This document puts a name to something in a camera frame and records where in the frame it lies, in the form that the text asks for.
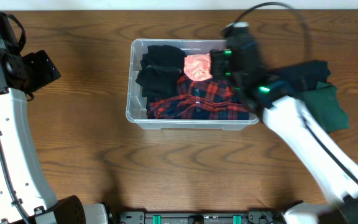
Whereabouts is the pink garment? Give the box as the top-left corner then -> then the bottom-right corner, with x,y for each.
183,54 -> 213,82

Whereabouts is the red blue plaid shirt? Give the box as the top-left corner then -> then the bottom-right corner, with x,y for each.
147,75 -> 250,120

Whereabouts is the black garment with tape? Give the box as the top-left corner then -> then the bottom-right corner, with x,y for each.
135,45 -> 186,98

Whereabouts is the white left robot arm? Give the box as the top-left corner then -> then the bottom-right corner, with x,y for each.
0,12 -> 109,224

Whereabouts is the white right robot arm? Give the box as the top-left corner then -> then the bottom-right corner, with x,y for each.
211,24 -> 358,223

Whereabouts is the dark navy garment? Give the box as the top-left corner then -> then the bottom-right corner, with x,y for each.
270,60 -> 331,91

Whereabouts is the clear plastic storage bin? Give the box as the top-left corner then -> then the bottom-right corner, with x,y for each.
126,39 -> 259,131

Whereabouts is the dark green garment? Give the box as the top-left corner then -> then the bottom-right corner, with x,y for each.
299,82 -> 349,133

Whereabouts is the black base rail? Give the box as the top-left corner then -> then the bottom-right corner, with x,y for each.
119,210 -> 285,224

